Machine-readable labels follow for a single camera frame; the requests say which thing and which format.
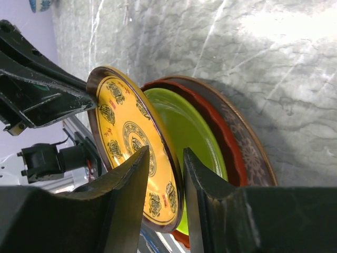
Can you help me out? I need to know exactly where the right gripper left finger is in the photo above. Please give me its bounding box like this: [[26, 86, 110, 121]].
[[1, 146, 150, 252]]

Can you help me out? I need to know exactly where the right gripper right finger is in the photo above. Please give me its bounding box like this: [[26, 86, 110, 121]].
[[183, 148, 336, 252]]

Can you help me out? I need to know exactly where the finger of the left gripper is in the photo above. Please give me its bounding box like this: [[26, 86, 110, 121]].
[[1, 20, 97, 136]]

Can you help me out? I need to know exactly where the red-black lacquer plate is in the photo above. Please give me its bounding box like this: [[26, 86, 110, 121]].
[[141, 80, 249, 250]]

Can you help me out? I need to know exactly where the lime green plate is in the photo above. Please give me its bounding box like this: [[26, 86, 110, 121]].
[[131, 88, 227, 233]]

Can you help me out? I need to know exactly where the yellow patterned plate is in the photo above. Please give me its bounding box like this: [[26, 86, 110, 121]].
[[86, 66, 184, 233]]

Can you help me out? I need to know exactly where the clear glass plate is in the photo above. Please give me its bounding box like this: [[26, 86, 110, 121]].
[[157, 75, 279, 187]]

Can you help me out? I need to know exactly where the blue white porcelain bowl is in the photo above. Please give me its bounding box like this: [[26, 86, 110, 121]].
[[29, 0, 54, 13]]

